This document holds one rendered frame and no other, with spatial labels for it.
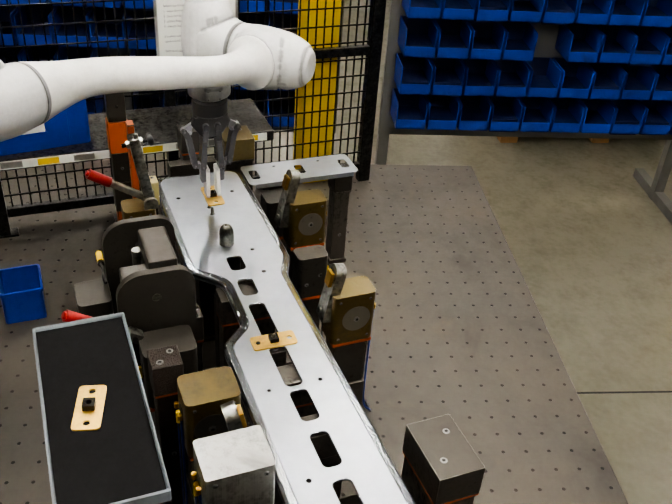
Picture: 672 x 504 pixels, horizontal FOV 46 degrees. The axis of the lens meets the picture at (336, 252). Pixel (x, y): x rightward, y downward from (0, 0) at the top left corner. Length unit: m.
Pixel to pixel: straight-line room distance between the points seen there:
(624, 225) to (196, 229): 2.70
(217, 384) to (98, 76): 0.54
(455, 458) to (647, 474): 1.62
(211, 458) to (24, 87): 0.60
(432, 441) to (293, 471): 0.22
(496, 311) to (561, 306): 1.31
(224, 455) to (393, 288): 1.10
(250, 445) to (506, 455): 0.75
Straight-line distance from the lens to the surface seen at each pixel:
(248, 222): 1.82
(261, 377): 1.42
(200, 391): 1.28
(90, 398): 1.16
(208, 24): 1.61
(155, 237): 1.44
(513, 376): 1.95
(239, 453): 1.15
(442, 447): 1.30
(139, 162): 1.74
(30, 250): 2.34
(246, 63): 1.49
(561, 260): 3.71
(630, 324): 3.44
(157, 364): 1.31
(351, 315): 1.56
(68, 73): 1.35
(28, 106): 1.27
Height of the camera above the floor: 1.97
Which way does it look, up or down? 34 degrees down
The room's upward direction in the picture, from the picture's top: 4 degrees clockwise
